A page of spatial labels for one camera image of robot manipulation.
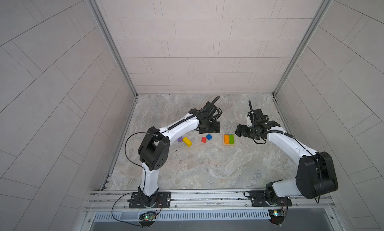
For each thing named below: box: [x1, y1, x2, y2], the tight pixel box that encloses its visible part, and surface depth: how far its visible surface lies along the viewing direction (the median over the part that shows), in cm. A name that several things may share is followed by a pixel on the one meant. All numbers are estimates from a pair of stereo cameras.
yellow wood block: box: [182, 136, 193, 148], surface depth 92 cm
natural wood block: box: [222, 134, 236, 147], surface depth 91 cm
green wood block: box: [229, 134, 235, 145], surface depth 91 cm
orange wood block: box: [224, 134, 230, 144], surface depth 92 cm
